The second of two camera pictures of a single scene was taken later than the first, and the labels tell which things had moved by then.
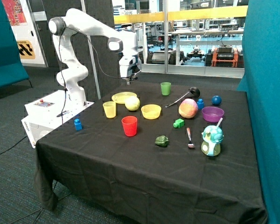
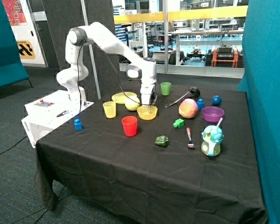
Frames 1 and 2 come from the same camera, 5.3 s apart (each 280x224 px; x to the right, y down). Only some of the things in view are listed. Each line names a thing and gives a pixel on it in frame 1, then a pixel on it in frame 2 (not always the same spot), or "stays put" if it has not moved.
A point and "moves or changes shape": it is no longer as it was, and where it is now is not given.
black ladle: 193,91 stays put
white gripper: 129,65 to 146,90
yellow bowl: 151,111 moves or changes shape
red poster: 15,12 stays put
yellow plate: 120,97 stays put
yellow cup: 110,109 stays put
